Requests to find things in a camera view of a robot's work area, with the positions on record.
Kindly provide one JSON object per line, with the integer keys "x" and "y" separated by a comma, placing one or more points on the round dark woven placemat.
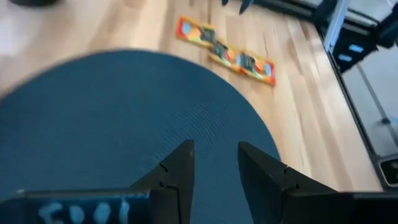
{"x": 109, "y": 124}

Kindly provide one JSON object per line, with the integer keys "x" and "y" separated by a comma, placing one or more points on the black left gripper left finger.
{"x": 93, "y": 208}

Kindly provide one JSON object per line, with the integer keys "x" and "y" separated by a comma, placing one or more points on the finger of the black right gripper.
{"x": 245, "y": 5}
{"x": 224, "y": 2}

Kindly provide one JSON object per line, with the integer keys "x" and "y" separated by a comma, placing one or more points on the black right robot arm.
{"x": 388, "y": 28}

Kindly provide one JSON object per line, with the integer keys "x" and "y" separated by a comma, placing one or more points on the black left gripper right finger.
{"x": 311, "y": 208}

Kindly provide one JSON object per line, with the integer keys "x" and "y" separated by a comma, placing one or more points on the mango orange tea packet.
{"x": 258, "y": 67}
{"x": 192, "y": 31}
{"x": 225, "y": 53}

